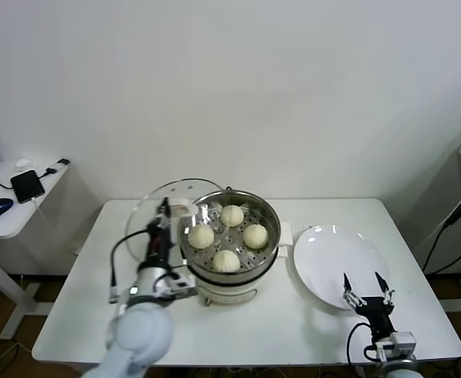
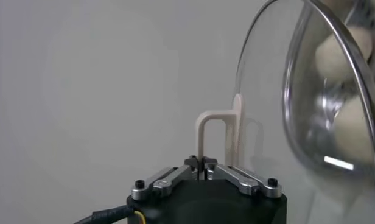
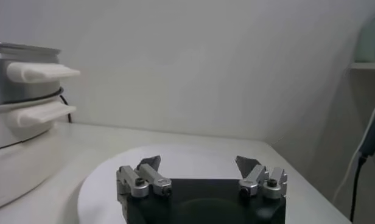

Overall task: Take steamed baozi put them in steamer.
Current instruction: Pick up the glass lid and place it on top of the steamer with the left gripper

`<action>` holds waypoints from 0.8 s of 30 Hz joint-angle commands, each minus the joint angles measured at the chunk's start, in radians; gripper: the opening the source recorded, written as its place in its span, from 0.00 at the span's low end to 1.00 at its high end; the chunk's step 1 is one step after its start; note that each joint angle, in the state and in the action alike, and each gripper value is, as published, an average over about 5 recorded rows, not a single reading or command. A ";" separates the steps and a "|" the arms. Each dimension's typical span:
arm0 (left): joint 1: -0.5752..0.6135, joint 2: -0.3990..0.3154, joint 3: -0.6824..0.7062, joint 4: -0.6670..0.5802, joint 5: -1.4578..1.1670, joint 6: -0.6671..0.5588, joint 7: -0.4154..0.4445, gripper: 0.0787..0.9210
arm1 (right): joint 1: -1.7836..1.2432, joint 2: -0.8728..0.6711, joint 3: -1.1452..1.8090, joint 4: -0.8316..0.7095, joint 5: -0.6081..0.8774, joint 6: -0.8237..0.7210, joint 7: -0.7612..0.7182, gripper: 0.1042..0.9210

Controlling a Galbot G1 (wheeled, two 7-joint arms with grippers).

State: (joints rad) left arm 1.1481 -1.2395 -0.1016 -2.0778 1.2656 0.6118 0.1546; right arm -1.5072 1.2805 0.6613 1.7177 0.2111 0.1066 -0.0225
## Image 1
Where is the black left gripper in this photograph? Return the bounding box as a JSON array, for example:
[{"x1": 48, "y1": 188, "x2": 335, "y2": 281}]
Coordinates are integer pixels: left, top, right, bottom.
[{"x1": 145, "y1": 196, "x2": 177, "y2": 269}]

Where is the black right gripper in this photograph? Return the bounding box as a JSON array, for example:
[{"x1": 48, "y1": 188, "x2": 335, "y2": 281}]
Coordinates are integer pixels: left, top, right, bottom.
[{"x1": 342, "y1": 271, "x2": 396, "y2": 340}]

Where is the round glass pot lid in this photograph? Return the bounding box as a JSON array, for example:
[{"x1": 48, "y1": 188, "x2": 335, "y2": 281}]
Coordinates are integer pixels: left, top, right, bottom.
[{"x1": 125, "y1": 177, "x2": 225, "y2": 265}]

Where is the white steamed baozi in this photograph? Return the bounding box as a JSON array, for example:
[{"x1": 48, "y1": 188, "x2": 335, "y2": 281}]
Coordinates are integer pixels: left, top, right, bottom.
[
  {"x1": 188, "y1": 224, "x2": 215, "y2": 250},
  {"x1": 220, "y1": 204, "x2": 245, "y2": 228},
  {"x1": 213, "y1": 249, "x2": 241, "y2": 274},
  {"x1": 242, "y1": 223, "x2": 270, "y2": 250}
]

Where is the stainless steel steamer basket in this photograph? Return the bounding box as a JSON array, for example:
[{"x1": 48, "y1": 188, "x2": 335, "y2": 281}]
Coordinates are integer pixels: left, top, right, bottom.
[{"x1": 177, "y1": 190, "x2": 294, "y2": 283}]

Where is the white round plate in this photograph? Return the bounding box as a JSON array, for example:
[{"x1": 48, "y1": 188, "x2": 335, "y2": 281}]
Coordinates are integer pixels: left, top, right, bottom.
[{"x1": 292, "y1": 224, "x2": 392, "y2": 312}]

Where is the white electric cooker pot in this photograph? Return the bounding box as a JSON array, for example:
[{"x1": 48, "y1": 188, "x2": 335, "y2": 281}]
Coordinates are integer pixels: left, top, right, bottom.
[{"x1": 182, "y1": 243, "x2": 291, "y2": 307}]

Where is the black smartphone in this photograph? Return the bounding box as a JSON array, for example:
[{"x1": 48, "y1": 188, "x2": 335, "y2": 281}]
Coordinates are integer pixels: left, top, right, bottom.
[{"x1": 10, "y1": 169, "x2": 46, "y2": 205}]

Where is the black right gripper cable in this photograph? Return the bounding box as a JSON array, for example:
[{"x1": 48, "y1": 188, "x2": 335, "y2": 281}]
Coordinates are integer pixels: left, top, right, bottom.
[{"x1": 346, "y1": 322, "x2": 377, "y2": 367}]

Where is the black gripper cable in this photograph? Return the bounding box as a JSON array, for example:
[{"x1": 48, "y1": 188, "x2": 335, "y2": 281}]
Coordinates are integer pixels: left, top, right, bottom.
[
  {"x1": 346, "y1": 322, "x2": 377, "y2": 367},
  {"x1": 109, "y1": 230, "x2": 153, "y2": 303}
]

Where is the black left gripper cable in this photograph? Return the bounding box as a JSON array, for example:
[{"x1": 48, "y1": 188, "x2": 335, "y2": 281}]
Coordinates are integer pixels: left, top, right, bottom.
[{"x1": 109, "y1": 230, "x2": 153, "y2": 303}]

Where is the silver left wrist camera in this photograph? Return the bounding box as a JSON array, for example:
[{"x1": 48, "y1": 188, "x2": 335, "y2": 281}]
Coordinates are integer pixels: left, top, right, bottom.
[{"x1": 157, "y1": 274, "x2": 198, "y2": 299}]

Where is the black cable adapter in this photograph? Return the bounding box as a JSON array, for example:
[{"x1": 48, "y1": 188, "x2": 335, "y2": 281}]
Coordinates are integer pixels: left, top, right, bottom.
[{"x1": 45, "y1": 158, "x2": 71, "y2": 176}]

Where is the black power cable with adapter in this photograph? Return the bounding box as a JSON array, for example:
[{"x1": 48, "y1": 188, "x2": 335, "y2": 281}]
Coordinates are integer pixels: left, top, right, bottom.
[{"x1": 422, "y1": 198, "x2": 461, "y2": 276}]

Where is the white charging cable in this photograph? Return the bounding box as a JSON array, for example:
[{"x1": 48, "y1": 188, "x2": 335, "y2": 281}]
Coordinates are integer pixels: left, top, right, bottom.
[{"x1": 28, "y1": 196, "x2": 54, "y2": 235}]

